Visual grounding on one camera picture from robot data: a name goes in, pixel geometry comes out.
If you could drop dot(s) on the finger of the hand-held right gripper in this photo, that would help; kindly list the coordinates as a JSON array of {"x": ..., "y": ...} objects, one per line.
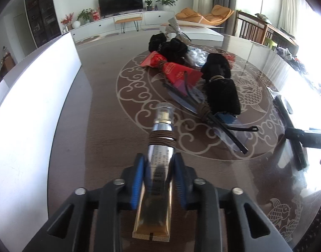
[{"x": 312, "y": 138}]

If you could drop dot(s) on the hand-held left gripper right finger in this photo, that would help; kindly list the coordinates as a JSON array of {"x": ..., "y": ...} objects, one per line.
[{"x": 180, "y": 178}]

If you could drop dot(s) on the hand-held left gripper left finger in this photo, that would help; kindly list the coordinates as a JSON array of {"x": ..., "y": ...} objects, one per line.
[{"x": 138, "y": 181}]

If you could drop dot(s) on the gold cosmetic tube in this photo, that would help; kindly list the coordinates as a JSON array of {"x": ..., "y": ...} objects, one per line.
[{"x": 159, "y": 157}]

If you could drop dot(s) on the long black bar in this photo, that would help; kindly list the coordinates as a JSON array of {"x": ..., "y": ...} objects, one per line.
[{"x": 282, "y": 110}]

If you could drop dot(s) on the brown rubber band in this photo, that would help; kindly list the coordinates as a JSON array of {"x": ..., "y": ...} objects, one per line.
[{"x": 161, "y": 138}]

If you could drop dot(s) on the clear plastic package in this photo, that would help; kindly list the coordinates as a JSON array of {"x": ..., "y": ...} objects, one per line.
[{"x": 224, "y": 131}]

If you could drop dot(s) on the black thin-framed glasses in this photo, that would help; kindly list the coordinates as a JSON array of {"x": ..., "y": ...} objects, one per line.
[{"x": 236, "y": 139}]

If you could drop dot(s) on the patterned dark cloth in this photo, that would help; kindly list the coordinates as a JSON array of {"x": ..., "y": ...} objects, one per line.
[{"x": 320, "y": 215}]

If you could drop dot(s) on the clear blue plastic sleeve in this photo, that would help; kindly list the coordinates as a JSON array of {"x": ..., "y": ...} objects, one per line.
[{"x": 188, "y": 98}]

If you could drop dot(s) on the basket of small items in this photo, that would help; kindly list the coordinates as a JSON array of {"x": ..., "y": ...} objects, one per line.
[{"x": 286, "y": 53}]

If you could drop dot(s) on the black bag with band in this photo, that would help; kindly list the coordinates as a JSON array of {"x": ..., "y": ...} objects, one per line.
[{"x": 223, "y": 95}]

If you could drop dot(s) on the large red foil packet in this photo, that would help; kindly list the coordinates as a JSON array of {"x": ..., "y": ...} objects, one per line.
[{"x": 178, "y": 73}]

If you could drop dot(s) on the brown wooden sideboard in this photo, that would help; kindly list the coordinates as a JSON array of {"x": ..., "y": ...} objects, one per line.
[{"x": 281, "y": 36}]

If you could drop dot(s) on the small red foil packet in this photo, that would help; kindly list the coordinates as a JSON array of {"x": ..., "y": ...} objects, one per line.
[{"x": 155, "y": 59}]

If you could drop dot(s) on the clear bag of white beads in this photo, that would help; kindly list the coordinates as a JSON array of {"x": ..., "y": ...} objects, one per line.
[{"x": 198, "y": 56}]

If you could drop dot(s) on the brown wooden chair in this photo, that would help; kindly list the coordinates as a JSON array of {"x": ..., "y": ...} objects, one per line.
[{"x": 251, "y": 29}]

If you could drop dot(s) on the black cloth bundle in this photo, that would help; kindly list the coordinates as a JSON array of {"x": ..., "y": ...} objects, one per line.
[{"x": 176, "y": 49}]

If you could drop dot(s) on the white sheer curtain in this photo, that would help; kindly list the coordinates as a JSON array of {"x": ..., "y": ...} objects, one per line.
[{"x": 289, "y": 2}]

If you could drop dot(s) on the black cloth bag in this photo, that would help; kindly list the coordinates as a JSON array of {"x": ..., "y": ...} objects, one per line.
[{"x": 156, "y": 42}]

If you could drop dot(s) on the wooden bench stool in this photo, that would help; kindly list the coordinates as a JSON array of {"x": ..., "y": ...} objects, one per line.
[{"x": 128, "y": 20}]

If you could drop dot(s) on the orange rocking chair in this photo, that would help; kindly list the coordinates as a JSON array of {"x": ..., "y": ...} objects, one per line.
[{"x": 207, "y": 15}]

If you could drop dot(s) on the white television cabinet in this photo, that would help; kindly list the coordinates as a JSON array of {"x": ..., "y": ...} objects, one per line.
[{"x": 155, "y": 18}]

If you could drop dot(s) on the white round vase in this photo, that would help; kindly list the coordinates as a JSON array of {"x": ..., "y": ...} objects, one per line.
[{"x": 76, "y": 24}]

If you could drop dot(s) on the red gift box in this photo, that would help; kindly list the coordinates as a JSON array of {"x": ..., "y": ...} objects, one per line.
[{"x": 95, "y": 14}]

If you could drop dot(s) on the bushy green potted plant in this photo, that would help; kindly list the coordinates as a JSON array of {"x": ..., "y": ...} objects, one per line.
[{"x": 85, "y": 14}]

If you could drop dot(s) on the red flowers in vase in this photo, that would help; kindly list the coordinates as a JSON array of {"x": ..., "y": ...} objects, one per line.
[{"x": 67, "y": 19}]

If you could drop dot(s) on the small potted plant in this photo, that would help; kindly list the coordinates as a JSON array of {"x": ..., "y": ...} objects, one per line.
[{"x": 149, "y": 4}]

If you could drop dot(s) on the large potted green plant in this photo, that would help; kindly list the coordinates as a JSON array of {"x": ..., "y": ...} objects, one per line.
[{"x": 165, "y": 0}]

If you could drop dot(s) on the black flat television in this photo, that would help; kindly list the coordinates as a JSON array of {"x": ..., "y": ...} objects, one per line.
[{"x": 121, "y": 1}]

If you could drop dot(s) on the dark glass display cabinet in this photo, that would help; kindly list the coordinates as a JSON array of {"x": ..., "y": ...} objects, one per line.
[{"x": 41, "y": 10}]

